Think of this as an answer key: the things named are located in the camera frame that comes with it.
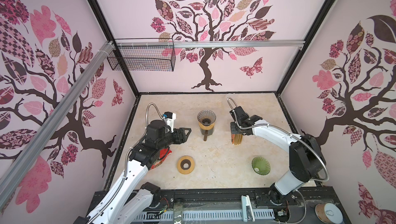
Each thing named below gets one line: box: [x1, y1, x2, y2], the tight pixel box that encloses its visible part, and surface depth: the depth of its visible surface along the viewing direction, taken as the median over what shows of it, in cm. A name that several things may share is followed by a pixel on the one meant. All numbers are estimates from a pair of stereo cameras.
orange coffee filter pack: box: [229, 121, 243, 146], surface depth 92 cm
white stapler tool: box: [240, 194, 256, 223], surface depth 71 cm
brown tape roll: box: [315, 202, 344, 224], surface depth 67 cm
